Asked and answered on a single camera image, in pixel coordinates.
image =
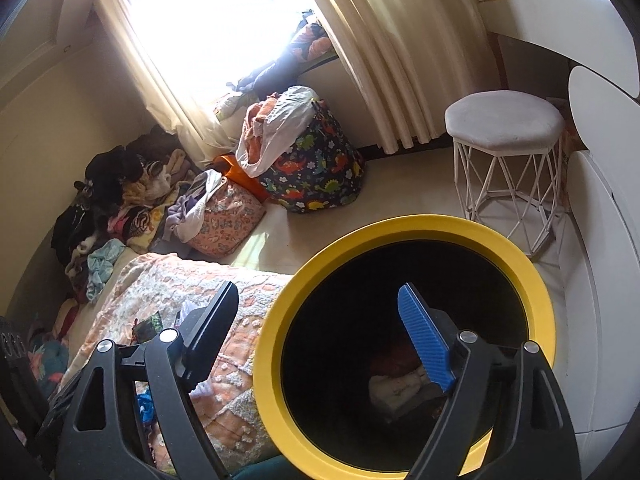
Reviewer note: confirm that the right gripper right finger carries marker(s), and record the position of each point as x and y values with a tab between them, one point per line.
431	347

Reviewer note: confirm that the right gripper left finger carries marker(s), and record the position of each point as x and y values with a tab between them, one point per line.
203	333

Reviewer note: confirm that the dark green snack wrapper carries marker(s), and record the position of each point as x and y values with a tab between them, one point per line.
147	329

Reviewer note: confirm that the blue glove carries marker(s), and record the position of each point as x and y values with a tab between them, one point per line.
146	408

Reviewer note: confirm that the yellow rim black trash bin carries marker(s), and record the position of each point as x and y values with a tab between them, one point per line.
336	325

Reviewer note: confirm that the floral pillow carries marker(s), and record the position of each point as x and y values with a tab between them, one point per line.
48	358

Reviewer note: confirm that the peach patterned bed quilt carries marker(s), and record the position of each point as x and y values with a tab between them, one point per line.
173	287

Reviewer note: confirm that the white garment on floral bag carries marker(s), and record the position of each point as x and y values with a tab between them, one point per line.
186	216

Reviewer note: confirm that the pink floral fabric bag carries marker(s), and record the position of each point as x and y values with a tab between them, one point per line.
230	216

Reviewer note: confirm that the light blue garment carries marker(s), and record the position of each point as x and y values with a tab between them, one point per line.
100	265

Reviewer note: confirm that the pile of clothes on bed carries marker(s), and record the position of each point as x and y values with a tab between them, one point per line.
125	194

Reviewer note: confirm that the orange bag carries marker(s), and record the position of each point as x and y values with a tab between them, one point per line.
228	166

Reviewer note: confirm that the white vanity desk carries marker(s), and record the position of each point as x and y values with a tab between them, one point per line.
599	251

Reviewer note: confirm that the left cream curtain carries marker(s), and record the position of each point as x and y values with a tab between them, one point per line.
200	133

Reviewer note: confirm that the cream curtain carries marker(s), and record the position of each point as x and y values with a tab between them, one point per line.
200	133
411	59

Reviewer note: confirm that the dinosaur print laundry basket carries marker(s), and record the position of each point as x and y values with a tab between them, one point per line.
320	170

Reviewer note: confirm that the white plastic bag with clothes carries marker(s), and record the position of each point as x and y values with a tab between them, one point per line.
270	127

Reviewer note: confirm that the right cream curtain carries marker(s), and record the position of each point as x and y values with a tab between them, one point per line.
411	59

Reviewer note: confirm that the clothes pile on windowsill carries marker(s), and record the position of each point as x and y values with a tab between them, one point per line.
309	47

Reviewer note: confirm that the white wire frame stool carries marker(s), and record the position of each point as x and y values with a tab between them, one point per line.
507	150

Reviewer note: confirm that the window with dark frame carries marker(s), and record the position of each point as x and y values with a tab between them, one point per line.
201	47

